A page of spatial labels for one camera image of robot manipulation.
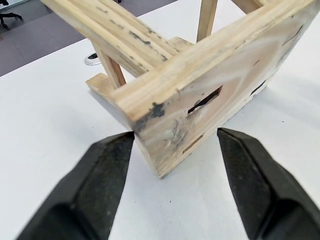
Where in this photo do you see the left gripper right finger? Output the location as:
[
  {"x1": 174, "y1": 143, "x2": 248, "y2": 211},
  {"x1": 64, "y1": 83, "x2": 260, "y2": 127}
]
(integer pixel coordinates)
[{"x1": 216, "y1": 127, "x2": 320, "y2": 240}]

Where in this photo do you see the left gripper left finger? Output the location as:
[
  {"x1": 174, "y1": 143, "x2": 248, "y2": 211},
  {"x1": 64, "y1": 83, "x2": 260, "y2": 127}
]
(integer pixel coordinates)
[{"x1": 15, "y1": 131, "x2": 136, "y2": 240}]

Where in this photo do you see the wooden cross bar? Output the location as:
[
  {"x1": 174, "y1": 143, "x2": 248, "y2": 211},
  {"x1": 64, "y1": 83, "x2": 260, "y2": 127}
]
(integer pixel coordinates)
[
  {"x1": 91, "y1": 41, "x2": 127, "y2": 90},
  {"x1": 196, "y1": 0, "x2": 219, "y2": 43}
]

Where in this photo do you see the wooden leg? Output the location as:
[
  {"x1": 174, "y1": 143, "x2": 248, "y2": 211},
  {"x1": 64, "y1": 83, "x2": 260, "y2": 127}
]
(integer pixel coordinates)
[
  {"x1": 39, "y1": 0, "x2": 185, "y2": 79},
  {"x1": 85, "y1": 36, "x2": 196, "y2": 101}
]

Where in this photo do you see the black office chair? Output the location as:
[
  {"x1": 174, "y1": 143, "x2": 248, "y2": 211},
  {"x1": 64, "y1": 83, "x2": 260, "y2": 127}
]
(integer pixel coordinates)
[{"x1": 0, "y1": 10, "x2": 23, "y2": 30}]

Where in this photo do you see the wooden seat board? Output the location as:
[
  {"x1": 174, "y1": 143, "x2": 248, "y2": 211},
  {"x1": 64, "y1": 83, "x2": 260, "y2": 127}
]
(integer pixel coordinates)
[{"x1": 109, "y1": 0, "x2": 317, "y2": 180}]

